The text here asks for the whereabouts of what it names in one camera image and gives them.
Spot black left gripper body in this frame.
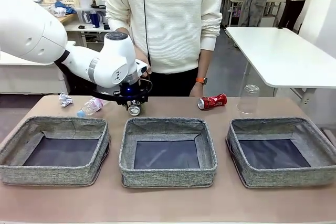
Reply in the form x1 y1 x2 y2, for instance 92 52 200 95
115 78 149 106

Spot black Pepsi can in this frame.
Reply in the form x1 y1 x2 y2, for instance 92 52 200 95
128 100 144 116

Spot clear plastic water bottle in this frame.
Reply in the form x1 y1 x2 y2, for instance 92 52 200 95
76 97 108 118

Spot crushed red soda can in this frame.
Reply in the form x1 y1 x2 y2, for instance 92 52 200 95
197 93 227 110

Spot clear plastic cup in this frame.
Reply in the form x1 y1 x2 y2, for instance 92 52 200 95
236 84 260 115

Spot person's left forearm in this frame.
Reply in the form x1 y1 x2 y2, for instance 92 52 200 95
195 47 212 86

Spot person's right hand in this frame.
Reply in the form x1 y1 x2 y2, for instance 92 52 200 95
135 50 153 75

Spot person's left hand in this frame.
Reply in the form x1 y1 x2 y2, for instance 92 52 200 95
189 83 204 98

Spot person's black trousers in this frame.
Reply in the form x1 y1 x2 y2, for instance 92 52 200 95
148 67 199 97

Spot crumpled paper ball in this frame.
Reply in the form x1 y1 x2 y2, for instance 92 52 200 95
58 92 74 108

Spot white background desk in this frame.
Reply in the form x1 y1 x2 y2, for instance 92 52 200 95
61 21 117 51

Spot blue drink bottle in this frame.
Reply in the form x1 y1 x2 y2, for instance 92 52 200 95
89 10 101 29

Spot grey fabric basket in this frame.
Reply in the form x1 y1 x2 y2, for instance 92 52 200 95
0 115 111 186
226 118 336 188
118 118 218 188

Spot person's white knit sweater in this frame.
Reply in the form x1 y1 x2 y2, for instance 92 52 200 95
104 0 223 74

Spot clear bin with blue label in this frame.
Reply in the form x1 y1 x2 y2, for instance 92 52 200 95
75 7 107 24

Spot wooden workbench top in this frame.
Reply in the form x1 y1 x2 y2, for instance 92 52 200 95
56 13 77 25

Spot white desk with drawers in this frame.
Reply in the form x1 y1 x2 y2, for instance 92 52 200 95
0 40 77 95

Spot blue cloth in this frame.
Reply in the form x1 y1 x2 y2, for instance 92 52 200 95
54 0 77 15

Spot large white table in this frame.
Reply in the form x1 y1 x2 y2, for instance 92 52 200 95
225 26 336 109

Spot thin black cord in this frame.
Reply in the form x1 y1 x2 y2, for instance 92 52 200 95
141 0 152 65

